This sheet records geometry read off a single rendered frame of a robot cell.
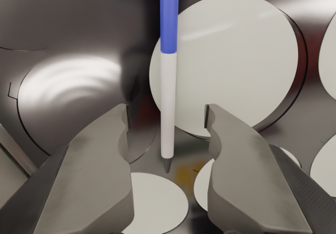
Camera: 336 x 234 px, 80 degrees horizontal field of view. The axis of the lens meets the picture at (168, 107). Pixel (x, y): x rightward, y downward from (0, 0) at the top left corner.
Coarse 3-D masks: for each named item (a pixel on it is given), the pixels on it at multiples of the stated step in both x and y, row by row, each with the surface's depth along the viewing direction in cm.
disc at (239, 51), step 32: (224, 0) 11; (256, 0) 12; (192, 32) 12; (224, 32) 12; (256, 32) 12; (288, 32) 12; (192, 64) 13; (224, 64) 13; (256, 64) 13; (288, 64) 13; (192, 96) 14; (224, 96) 14; (256, 96) 15; (192, 128) 16
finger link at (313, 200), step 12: (276, 156) 8; (288, 156) 8; (288, 168) 8; (300, 168) 8; (288, 180) 7; (300, 180) 7; (312, 180) 7; (300, 192) 7; (312, 192) 7; (324, 192) 7; (300, 204) 6; (312, 204) 6; (324, 204) 6; (312, 216) 6; (324, 216) 6; (312, 228) 6; (324, 228) 6
